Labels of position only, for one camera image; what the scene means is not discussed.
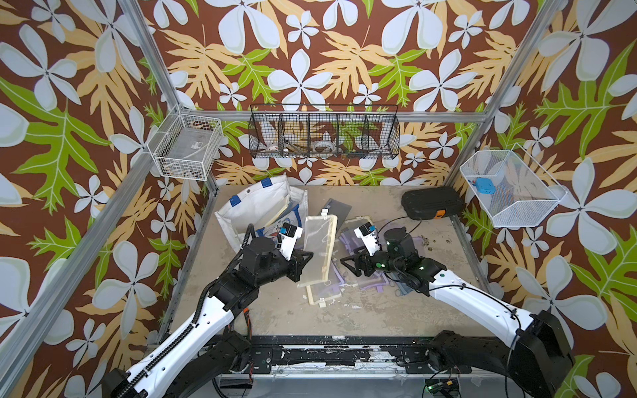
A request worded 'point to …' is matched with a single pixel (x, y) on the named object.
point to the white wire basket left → (186, 146)
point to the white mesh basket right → (511, 186)
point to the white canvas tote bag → (265, 206)
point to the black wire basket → (324, 131)
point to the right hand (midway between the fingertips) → (347, 254)
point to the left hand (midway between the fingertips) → (313, 251)
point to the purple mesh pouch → (347, 242)
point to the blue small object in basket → (485, 185)
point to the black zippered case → (427, 203)
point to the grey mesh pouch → (337, 208)
